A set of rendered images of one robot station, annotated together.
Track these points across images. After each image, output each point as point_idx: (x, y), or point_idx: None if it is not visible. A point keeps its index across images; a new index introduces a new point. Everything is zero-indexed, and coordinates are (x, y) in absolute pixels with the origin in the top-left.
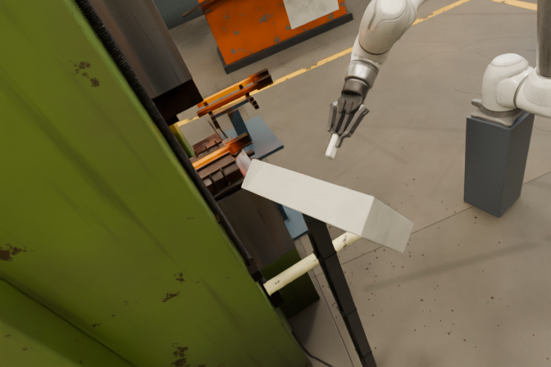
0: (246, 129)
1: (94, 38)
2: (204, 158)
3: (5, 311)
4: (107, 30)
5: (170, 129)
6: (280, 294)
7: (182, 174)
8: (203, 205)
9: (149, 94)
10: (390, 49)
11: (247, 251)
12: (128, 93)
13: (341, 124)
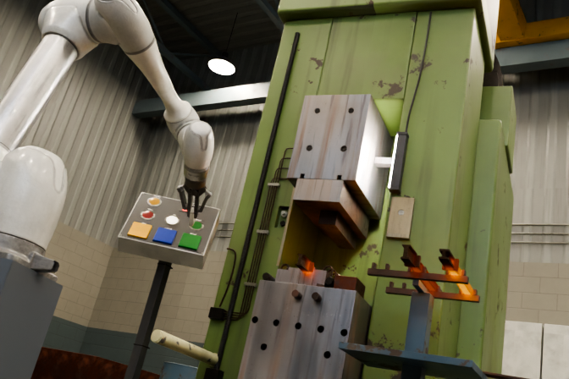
0: (406, 332)
1: (262, 144)
2: None
3: None
4: (269, 143)
5: (257, 192)
6: (205, 374)
7: (239, 209)
8: (233, 233)
9: None
10: (179, 143)
11: (229, 308)
12: (250, 164)
13: (195, 204)
